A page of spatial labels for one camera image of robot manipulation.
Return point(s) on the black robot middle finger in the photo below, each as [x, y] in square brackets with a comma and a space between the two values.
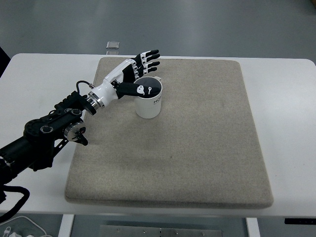
[142, 59]

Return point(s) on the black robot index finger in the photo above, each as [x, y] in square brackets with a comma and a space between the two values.
[147, 53]

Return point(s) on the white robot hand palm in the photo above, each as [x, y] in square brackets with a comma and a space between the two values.
[103, 94]

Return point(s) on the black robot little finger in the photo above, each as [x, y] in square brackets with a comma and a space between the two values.
[143, 71]

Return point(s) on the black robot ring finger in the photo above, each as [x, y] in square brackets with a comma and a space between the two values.
[152, 64]

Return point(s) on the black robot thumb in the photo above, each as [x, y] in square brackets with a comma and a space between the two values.
[136, 90]

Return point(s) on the white cup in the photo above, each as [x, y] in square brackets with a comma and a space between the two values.
[149, 108]

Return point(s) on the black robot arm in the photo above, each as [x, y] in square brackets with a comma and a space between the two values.
[43, 138]

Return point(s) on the lower metal floor plate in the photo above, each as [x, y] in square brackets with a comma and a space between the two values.
[112, 52]

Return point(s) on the metal floor plate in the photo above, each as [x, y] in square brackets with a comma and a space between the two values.
[112, 45]
[112, 52]

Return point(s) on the upper metal floor plate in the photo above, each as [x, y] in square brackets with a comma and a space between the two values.
[112, 45]

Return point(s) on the beige felt mat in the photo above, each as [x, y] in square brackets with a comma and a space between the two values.
[201, 150]

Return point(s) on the white table leg left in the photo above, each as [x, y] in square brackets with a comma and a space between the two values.
[66, 225]

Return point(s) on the white table leg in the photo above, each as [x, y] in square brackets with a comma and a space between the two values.
[252, 227]
[66, 225]

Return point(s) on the white table leg right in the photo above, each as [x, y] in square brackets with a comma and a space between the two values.
[252, 227]

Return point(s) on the black desk control panel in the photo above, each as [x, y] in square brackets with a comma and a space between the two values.
[300, 221]

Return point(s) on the grey metal base plate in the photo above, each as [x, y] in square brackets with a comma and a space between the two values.
[133, 231]

